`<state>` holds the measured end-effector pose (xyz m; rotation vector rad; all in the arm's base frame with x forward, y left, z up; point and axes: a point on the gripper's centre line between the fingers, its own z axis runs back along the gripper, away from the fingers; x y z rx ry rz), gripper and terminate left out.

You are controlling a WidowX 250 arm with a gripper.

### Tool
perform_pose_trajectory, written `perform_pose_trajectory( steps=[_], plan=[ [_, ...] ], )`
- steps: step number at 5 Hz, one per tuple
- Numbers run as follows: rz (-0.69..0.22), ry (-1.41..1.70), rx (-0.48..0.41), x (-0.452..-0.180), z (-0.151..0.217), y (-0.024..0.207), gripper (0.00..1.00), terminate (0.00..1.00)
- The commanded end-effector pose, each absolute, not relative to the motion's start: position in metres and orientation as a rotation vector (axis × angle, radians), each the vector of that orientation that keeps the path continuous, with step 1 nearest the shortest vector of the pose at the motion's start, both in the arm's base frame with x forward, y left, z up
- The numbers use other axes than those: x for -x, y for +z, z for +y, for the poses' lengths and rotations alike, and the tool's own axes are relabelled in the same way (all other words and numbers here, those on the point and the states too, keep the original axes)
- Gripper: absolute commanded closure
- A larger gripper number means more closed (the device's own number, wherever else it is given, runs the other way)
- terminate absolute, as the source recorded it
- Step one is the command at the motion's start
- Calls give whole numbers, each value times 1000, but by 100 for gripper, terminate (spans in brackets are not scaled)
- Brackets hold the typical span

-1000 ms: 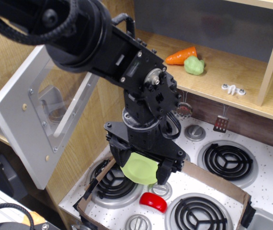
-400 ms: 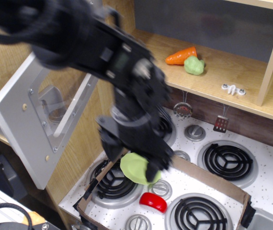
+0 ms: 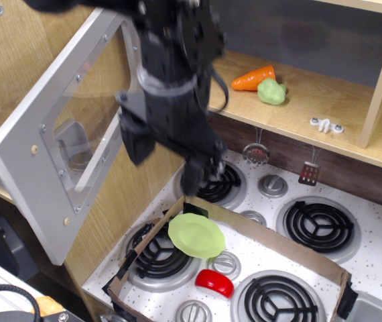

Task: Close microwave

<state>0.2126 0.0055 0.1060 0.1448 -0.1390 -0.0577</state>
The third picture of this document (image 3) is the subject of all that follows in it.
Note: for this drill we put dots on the grey toy microwave door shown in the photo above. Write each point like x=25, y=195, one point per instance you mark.
x=80, y=84

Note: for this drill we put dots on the grey toy sink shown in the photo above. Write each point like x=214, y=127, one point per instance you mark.
x=366, y=308

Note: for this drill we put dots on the centre grey stove knob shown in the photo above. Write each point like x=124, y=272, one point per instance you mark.
x=226, y=264

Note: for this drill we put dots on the back grey stove knob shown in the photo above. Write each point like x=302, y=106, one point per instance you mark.
x=272, y=186

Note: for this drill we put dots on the front grey stove knob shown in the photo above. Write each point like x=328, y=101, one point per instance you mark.
x=193, y=311

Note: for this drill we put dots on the middle grey stove knob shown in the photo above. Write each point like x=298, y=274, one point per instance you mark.
x=254, y=216

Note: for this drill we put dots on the grey stove knob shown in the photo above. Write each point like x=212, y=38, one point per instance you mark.
x=254, y=216
x=193, y=311
x=272, y=186
x=226, y=264

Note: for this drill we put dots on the round metal strainer decoration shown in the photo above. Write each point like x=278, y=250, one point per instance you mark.
x=256, y=153

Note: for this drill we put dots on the front right black burner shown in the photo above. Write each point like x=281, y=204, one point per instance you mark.
x=273, y=295

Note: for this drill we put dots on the brown cardboard barrier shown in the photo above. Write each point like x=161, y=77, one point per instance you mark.
x=266, y=237

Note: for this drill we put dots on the light green toy plate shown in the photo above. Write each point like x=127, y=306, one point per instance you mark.
x=196, y=236

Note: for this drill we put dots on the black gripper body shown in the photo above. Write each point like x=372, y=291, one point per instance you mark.
x=178, y=122

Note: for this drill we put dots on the black burner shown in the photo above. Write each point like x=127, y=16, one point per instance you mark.
x=162, y=267
x=228, y=190
x=322, y=225
x=273, y=295

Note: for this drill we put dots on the black box lower left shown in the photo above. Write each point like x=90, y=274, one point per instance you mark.
x=14, y=255

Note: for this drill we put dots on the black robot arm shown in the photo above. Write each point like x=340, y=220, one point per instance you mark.
x=179, y=41

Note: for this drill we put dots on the small toy spatula decoration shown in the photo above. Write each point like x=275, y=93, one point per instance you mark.
x=310, y=170

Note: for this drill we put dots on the back left black burner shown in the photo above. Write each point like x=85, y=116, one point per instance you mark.
x=228, y=190

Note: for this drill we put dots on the white door latch clip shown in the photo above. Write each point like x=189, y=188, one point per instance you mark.
x=325, y=125

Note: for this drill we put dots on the grey wall phone holder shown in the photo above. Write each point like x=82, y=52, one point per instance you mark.
x=75, y=152

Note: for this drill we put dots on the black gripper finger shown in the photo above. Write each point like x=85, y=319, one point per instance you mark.
x=137, y=139
x=196, y=172

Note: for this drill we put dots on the back right black burner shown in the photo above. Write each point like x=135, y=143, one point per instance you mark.
x=322, y=225

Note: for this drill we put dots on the front left black burner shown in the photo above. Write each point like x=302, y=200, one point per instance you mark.
x=162, y=267

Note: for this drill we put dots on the green toy lettuce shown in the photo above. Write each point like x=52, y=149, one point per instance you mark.
x=271, y=92

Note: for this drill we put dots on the orange toy carrot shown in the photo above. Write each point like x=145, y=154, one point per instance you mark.
x=251, y=80

